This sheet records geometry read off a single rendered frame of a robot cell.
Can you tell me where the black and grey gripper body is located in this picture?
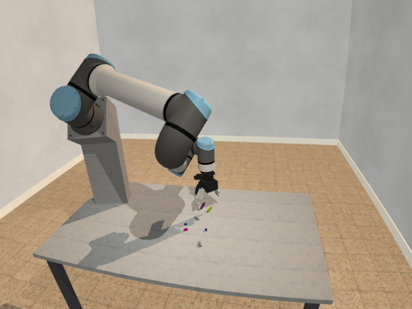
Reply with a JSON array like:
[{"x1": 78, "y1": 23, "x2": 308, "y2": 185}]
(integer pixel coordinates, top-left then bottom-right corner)
[{"x1": 199, "y1": 171, "x2": 218, "y2": 193}]

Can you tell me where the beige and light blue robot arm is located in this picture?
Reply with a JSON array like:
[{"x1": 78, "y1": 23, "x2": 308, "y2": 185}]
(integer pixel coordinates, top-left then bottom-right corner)
[{"x1": 50, "y1": 53, "x2": 215, "y2": 177}]

